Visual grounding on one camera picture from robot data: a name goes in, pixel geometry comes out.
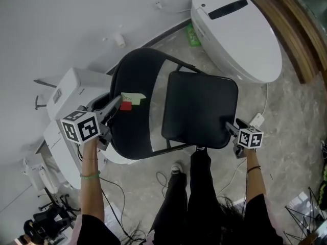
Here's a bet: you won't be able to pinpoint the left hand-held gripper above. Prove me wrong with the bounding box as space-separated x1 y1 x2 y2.
60 92 123 152

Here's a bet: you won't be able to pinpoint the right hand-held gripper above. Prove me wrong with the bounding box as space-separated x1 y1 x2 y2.
224 118 264 159

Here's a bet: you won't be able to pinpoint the black folding chair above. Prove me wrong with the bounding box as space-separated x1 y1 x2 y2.
109 47 240 160

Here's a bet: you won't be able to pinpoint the person's right forearm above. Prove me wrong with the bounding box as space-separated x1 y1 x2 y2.
244 148 267 201

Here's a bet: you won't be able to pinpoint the person's left forearm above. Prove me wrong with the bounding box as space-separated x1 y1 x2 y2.
78 136 106 219

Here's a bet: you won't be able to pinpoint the black office chair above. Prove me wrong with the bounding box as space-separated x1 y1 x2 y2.
24 192 77 242

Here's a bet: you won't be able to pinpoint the white power strip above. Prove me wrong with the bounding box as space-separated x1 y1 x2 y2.
249 112 265 127

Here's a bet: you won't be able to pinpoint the green sticky note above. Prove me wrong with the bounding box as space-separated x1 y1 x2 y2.
121 92 147 106

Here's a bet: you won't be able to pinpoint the white toilet with tank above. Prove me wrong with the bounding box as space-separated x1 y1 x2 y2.
45 67 138 165

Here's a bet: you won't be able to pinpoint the black flat bar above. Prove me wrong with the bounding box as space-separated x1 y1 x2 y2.
34 79 57 89

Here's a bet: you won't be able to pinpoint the black pole stand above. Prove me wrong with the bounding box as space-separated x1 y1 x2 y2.
35 95 46 111

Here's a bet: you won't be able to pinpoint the white sneaker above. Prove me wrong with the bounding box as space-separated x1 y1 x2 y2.
170 162 185 175

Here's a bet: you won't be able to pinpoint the person's black trousers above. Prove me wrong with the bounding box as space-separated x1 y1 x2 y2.
150 151 246 245

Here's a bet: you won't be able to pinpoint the white oval smart toilet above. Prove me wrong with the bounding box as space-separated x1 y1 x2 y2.
190 0 283 84

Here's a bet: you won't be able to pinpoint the green black sneaker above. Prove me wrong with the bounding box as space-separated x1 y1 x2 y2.
319 162 327 209

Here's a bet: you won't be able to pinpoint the green bottle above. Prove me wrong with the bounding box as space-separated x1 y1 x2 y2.
185 23 201 47

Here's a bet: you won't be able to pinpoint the wooden steps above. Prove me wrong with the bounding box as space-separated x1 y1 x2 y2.
249 0 327 85

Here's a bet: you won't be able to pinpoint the white wall pipe fitting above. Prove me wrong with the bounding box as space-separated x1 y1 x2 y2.
113 33 126 48

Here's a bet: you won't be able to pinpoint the green bracelet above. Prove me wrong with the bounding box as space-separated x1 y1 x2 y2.
79 170 101 180

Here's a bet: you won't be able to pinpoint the black cable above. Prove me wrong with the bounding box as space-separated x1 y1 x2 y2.
99 171 146 242

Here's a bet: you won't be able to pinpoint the black wire rack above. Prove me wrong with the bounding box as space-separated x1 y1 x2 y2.
285 187 327 239

